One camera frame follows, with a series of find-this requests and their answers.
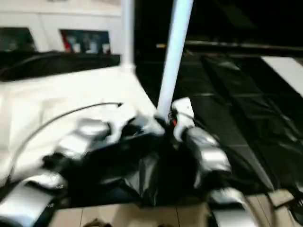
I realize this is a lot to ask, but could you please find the silver metal rail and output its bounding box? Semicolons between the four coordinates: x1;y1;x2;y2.
158;42;303;52

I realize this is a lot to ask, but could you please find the black floor stand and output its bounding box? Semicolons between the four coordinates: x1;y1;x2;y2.
274;196;303;223

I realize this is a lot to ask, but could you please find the black work mat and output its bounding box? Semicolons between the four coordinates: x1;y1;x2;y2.
0;50;303;209

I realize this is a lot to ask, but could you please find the white plastic table leg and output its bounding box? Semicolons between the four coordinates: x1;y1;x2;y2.
121;0;137;71
155;0;194;122

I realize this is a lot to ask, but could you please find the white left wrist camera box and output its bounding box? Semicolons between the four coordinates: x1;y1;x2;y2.
106;107;139;143

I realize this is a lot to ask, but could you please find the dark robot left foot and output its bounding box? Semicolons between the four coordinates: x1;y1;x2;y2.
83;219;108;227

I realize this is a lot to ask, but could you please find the white glass-door cabinet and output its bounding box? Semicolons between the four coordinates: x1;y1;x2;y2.
0;0;124;54

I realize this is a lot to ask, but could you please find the white plastic table top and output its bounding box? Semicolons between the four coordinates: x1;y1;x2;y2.
0;65;164;186

